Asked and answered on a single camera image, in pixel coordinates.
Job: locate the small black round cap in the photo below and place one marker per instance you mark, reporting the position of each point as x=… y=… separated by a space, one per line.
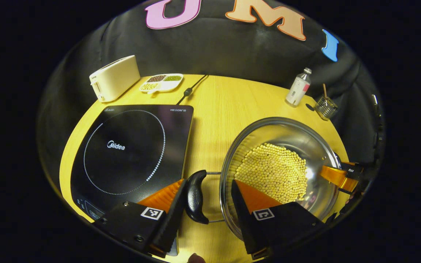
x=310 y=107

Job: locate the pile of soybeans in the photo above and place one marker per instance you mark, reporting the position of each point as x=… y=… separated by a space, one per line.
x=272 y=168

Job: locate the white divided dish of beans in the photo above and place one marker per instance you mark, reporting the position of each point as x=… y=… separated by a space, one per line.
x=161 y=82

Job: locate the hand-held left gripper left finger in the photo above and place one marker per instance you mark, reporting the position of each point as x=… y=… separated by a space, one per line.
x=172 y=219

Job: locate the clear glass cup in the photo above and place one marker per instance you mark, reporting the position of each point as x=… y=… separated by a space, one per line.
x=326 y=108

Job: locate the clear bottle with pink label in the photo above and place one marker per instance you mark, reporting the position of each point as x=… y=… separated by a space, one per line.
x=298 y=89

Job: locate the white toaster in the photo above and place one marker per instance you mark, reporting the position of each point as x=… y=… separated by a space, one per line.
x=115 y=78

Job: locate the black induction cooktop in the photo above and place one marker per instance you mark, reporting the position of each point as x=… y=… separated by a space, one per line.
x=130 y=146

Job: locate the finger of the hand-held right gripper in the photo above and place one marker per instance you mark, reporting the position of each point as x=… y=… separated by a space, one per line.
x=336 y=175

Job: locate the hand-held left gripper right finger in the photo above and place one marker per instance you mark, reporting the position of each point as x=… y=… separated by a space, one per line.
x=243 y=219

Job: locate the wooden stick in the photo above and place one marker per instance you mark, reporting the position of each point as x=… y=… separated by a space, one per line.
x=325 y=91

